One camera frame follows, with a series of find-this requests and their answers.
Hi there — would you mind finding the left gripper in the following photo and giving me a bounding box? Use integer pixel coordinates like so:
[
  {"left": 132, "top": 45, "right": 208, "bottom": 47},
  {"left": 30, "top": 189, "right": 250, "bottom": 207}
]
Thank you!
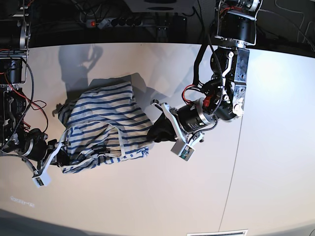
[{"left": 147, "top": 98, "right": 219, "bottom": 144}]

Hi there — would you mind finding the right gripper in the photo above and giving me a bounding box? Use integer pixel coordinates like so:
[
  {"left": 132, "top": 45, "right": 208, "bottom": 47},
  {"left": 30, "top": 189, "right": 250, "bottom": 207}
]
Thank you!
[{"left": 23, "top": 132, "right": 70, "bottom": 176}]

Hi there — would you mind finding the blue white striped T-shirt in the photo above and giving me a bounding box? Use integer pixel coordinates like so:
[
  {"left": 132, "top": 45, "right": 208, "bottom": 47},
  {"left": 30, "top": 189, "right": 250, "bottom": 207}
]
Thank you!
[{"left": 58, "top": 82, "right": 154, "bottom": 174}]

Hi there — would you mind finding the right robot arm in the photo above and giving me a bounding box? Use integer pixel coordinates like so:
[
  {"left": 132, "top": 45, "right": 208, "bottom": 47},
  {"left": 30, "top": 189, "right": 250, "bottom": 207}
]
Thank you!
[{"left": 0, "top": 0, "right": 62, "bottom": 184}]

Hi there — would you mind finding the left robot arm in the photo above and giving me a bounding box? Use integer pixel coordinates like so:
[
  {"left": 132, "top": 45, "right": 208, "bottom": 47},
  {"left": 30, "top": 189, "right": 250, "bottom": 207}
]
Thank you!
[{"left": 146, "top": 0, "right": 262, "bottom": 145}]

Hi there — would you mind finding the white power strip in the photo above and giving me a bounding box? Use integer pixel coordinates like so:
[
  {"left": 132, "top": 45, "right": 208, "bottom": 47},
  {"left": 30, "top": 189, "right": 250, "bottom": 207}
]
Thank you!
[{"left": 86, "top": 18, "right": 115, "bottom": 30}]

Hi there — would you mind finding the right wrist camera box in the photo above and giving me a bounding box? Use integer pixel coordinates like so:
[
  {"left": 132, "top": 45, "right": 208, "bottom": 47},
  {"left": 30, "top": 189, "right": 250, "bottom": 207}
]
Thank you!
[{"left": 32, "top": 173, "right": 51, "bottom": 188}]

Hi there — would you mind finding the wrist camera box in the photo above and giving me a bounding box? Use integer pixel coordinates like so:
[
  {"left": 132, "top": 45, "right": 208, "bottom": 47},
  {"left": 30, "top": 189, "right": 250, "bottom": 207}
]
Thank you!
[
  {"left": 32, "top": 173, "right": 51, "bottom": 188},
  {"left": 171, "top": 140, "right": 195, "bottom": 161}
]

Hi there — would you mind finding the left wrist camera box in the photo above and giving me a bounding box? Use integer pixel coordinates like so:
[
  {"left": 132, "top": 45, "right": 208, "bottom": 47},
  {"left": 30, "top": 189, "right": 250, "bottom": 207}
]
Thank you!
[{"left": 171, "top": 140, "right": 195, "bottom": 161}]

